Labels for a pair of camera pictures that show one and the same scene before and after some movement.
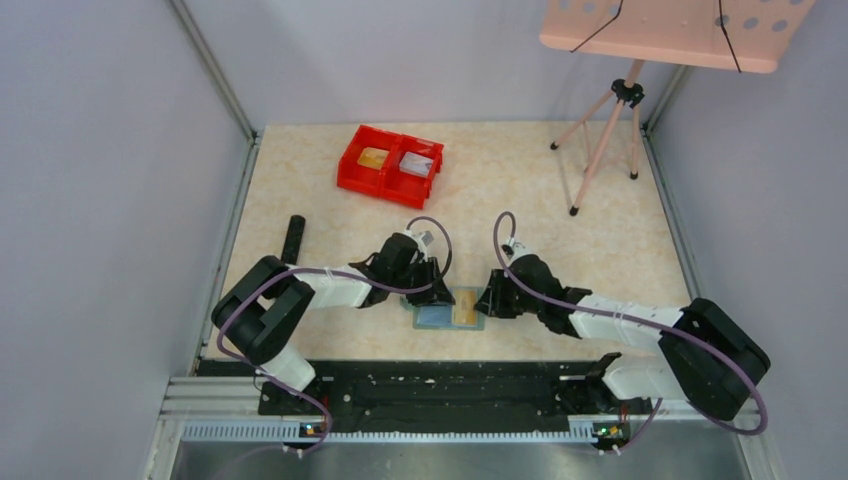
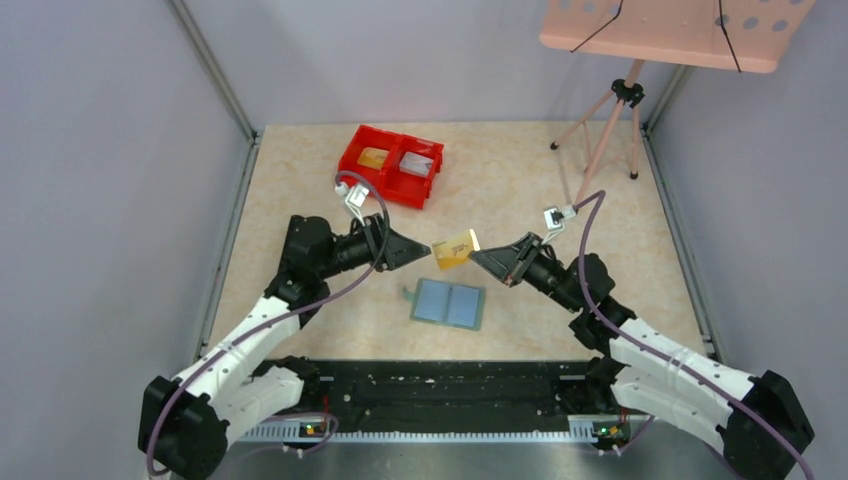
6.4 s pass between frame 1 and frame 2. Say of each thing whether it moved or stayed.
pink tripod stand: stayed
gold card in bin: stayed
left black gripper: moved
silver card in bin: stayed
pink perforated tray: stayed
